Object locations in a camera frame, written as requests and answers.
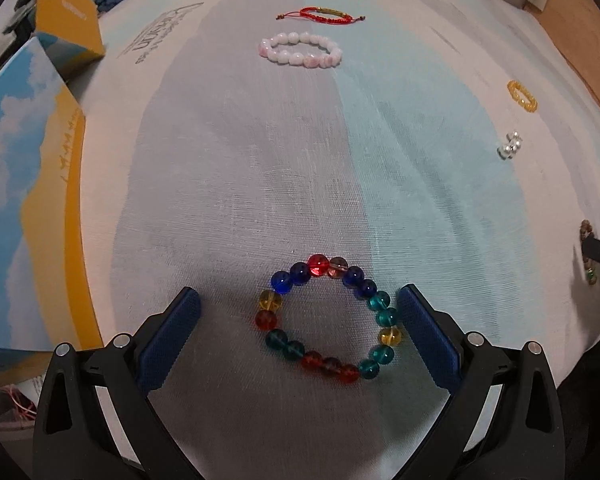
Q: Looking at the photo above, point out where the sky print cardboard box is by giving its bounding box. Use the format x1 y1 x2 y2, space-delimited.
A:
0 0 106 391

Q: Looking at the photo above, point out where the pink thin cable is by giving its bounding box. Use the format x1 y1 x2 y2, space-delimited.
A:
0 384 37 423

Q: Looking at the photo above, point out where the pink bead bracelet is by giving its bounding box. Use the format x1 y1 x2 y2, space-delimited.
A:
256 31 343 68

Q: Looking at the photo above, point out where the brown wooden bead bracelet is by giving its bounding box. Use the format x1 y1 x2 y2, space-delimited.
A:
579 219 599 286

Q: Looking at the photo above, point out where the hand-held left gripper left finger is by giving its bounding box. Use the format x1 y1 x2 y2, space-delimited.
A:
32 287 202 480

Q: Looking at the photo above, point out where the multicolour glass bead bracelet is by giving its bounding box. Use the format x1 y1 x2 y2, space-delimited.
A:
255 254 402 386

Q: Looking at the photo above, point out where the clear crystal bead bracelet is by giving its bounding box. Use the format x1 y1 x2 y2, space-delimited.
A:
498 131 523 161

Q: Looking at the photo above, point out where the red cord bracelet gold charm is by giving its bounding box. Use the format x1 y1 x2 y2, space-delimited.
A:
276 6 367 25

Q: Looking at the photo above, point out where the yellow bead bracelet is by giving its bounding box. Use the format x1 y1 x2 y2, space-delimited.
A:
507 79 539 114

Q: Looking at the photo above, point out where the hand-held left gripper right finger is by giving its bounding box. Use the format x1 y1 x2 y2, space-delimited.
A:
395 284 566 480

